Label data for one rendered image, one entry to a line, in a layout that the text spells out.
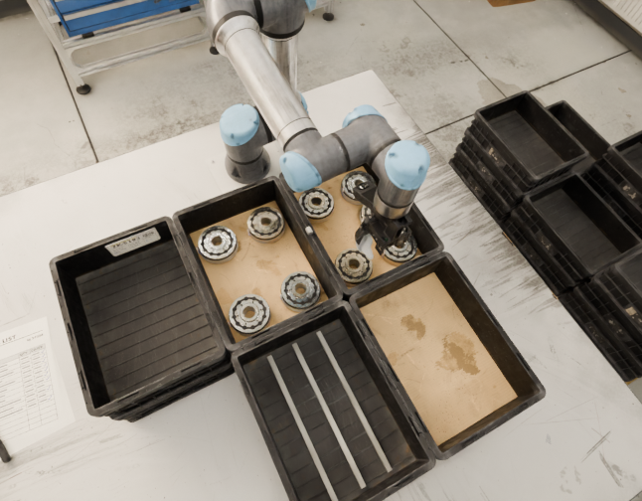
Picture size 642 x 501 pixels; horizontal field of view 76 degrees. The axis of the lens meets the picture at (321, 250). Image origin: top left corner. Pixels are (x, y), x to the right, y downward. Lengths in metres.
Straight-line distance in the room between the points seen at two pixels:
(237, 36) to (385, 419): 0.88
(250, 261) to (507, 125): 1.40
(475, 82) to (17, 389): 2.81
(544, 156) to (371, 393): 1.39
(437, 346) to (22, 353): 1.10
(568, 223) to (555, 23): 2.05
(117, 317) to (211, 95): 1.83
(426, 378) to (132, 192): 1.06
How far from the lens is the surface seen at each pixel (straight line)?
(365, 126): 0.78
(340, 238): 1.18
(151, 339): 1.12
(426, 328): 1.12
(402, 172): 0.71
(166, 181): 1.49
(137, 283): 1.18
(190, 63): 2.97
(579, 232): 2.09
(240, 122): 1.25
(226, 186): 1.40
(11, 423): 1.36
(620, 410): 1.47
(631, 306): 1.85
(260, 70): 0.84
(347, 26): 3.24
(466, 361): 1.14
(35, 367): 1.37
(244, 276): 1.13
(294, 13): 1.00
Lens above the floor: 1.86
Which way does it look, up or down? 64 degrees down
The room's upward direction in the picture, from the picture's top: 8 degrees clockwise
